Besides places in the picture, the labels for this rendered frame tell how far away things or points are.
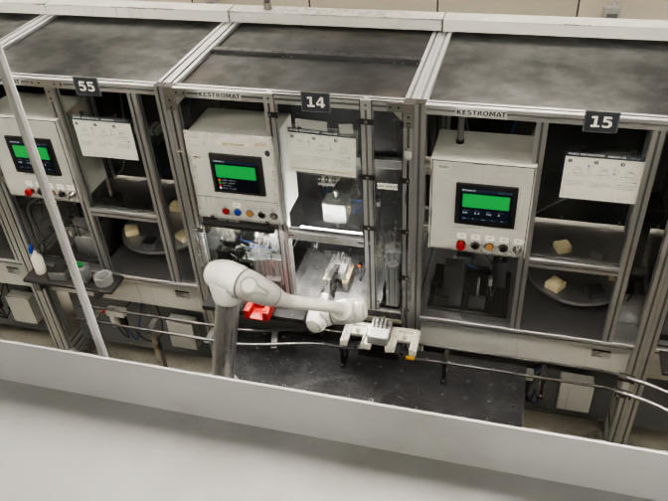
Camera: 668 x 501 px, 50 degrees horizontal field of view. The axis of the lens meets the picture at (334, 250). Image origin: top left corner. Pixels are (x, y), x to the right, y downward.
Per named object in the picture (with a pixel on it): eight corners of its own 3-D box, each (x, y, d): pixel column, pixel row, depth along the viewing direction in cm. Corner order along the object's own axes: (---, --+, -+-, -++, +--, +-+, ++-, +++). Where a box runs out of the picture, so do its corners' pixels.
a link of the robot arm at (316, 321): (316, 315, 346) (341, 313, 341) (307, 337, 334) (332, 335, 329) (308, 298, 341) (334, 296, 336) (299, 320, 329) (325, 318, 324)
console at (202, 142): (197, 219, 341) (179, 133, 313) (220, 187, 363) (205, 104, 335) (280, 229, 331) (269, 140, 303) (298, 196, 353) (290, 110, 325)
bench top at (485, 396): (151, 496, 304) (149, 491, 302) (240, 328, 385) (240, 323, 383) (511, 575, 269) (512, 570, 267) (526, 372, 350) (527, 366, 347)
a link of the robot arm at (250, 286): (286, 284, 293) (260, 273, 300) (264, 274, 277) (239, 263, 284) (273, 313, 292) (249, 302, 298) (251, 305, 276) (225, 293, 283)
